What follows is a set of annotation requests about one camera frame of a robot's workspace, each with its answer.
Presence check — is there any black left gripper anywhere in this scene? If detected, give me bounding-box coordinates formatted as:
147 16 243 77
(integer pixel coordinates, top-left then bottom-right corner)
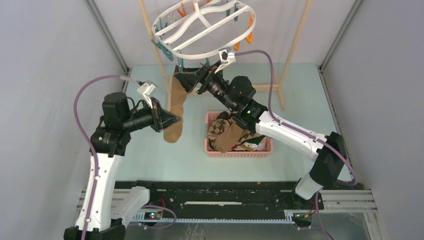
122 97 181 133

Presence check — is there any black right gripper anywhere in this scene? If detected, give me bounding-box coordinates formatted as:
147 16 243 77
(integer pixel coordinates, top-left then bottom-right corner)
174 60 237 113

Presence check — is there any brown argyle sock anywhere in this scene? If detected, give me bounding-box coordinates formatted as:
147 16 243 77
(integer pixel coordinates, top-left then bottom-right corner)
238 130 262 144
207 118 231 149

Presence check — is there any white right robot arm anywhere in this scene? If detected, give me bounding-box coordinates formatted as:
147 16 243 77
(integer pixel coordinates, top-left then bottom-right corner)
172 65 346 209

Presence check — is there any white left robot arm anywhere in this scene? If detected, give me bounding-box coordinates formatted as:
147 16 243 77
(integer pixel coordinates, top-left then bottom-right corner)
63 92 181 240

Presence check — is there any wooden hanger rack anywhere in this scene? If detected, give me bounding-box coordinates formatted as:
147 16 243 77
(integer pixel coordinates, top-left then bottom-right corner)
137 0 314 111

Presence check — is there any white oval clip hanger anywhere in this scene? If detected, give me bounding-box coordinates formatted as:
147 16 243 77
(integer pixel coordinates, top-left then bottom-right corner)
151 0 257 61

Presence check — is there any pink plastic basket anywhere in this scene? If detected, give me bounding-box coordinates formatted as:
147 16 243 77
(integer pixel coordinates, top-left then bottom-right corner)
204 111 274 158

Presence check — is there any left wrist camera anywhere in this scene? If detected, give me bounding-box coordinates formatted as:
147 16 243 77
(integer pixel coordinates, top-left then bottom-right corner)
137 81 158 109

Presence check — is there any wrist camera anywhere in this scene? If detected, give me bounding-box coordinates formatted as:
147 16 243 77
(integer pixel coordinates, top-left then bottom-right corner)
213 49 236 74
137 81 158 109

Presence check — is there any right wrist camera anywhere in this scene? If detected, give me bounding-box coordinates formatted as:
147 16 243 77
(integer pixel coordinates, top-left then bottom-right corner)
213 49 236 74

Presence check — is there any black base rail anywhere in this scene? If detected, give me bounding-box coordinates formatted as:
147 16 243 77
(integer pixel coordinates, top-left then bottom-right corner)
114 180 324 221

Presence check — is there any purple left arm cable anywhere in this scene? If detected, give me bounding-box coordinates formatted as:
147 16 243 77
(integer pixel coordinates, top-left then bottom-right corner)
72 74 178 240

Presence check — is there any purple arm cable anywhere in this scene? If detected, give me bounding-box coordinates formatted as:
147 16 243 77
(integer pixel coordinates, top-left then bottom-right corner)
72 74 178 240
234 49 360 240

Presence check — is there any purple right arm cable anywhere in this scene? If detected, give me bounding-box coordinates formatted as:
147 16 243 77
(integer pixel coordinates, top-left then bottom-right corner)
234 49 360 240

